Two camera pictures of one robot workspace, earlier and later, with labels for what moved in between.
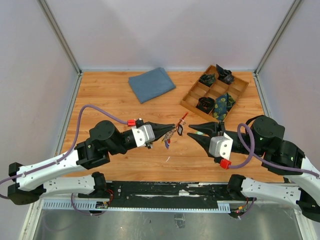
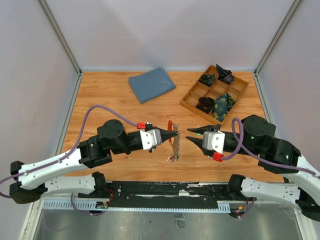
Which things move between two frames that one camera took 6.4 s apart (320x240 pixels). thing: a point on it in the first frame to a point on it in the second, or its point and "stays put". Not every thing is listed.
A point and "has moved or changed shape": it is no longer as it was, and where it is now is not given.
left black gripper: [159, 129] to [165, 135]
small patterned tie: [167, 138] has moved or changed shape
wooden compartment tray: [212, 96] stays put
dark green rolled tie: [207, 79] stays put
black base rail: [160, 194] stays put
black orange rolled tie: [206, 104] stays put
